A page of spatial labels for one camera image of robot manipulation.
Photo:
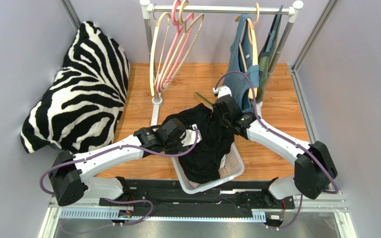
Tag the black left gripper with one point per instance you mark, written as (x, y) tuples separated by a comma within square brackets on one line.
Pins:
[(179, 148)]

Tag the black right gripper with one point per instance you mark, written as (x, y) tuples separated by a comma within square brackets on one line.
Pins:
[(225, 118)]

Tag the green hanger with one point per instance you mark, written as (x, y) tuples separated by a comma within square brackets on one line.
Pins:
[(205, 99)]

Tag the pink lilac tank top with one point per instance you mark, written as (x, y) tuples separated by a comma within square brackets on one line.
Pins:
[(193, 184)]

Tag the cream white hanger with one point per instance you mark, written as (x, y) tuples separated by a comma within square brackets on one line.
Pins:
[(152, 77)]

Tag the beige hanger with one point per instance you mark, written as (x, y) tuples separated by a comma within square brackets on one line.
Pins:
[(196, 28)]

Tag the pink plastic hanger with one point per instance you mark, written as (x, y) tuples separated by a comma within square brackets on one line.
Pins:
[(174, 59)]

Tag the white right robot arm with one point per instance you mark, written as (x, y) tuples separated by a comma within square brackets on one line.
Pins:
[(314, 169)]

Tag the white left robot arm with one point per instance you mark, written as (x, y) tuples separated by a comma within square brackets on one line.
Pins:
[(73, 177)]

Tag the blue ribbed tank top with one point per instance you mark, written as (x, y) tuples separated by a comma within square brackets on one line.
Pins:
[(243, 70)]

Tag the olive green tank top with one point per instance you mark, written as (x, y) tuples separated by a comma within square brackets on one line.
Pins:
[(264, 64)]

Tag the blue grey hanger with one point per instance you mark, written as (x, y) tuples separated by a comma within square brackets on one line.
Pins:
[(270, 43)]

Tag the white plastic laundry basket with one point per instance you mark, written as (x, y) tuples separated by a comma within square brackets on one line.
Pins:
[(234, 167)]

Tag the zebra striped pillow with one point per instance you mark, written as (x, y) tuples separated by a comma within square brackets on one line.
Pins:
[(80, 111)]

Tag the white metal clothes rack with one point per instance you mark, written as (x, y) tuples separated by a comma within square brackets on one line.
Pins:
[(149, 8)]

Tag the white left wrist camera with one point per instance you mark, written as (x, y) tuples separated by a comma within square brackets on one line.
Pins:
[(192, 134)]

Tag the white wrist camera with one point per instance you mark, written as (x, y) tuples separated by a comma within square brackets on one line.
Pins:
[(192, 134), (222, 91)]

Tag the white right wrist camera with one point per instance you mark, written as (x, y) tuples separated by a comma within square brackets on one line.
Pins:
[(222, 91)]

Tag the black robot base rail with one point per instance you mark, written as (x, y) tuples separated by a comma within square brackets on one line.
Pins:
[(166, 200)]

